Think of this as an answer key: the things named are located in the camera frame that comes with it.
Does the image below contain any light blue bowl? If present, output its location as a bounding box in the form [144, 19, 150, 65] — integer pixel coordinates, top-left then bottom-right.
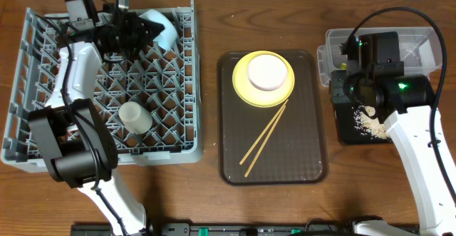
[140, 9, 178, 51]

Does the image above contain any pale green plastic cup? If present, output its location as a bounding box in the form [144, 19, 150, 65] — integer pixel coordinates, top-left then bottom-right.
[119, 101, 153, 134]

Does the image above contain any pink bowl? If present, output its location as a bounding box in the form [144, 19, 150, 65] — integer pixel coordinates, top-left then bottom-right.
[247, 54, 288, 91]

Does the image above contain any wooden chopstick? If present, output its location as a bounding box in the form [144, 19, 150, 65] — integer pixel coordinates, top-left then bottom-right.
[239, 104, 286, 178]
[239, 100, 289, 165]

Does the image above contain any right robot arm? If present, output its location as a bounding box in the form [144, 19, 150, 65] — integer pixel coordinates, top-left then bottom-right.
[330, 29, 455, 235]

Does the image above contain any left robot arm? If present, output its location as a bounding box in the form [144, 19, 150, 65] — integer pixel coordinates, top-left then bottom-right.
[28, 4, 177, 235]

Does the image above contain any grey plastic dishwasher rack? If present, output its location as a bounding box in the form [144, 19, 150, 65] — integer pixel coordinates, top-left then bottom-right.
[1, 4, 203, 173]

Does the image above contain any clear plastic bin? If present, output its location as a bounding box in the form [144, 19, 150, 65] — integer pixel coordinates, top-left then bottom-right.
[317, 27, 442, 87]

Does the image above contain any food scraps pile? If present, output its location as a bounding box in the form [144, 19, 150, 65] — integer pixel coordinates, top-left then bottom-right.
[354, 106, 389, 140]

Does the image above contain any black rectangular tray bin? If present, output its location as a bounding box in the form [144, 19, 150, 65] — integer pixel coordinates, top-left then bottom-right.
[331, 82, 434, 146]

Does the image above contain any yellow round plate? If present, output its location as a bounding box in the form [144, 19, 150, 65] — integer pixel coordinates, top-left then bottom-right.
[232, 51, 295, 108]

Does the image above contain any dark brown serving tray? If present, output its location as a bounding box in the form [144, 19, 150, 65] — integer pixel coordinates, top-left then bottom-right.
[217, 50, 328, 186]

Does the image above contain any right black cable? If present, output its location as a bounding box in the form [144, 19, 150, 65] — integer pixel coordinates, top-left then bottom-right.
[343, 6, 456, 205]

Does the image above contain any black cable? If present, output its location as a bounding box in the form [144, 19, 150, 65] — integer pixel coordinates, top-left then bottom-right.
[343, 6, 456, 205]
[33, 0, 129, 236]

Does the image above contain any left black cable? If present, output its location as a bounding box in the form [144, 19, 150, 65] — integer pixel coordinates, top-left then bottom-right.
[33, 0, 129, 236]

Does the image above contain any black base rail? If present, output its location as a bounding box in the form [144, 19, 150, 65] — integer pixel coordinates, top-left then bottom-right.
[70, 221, 357, 236]

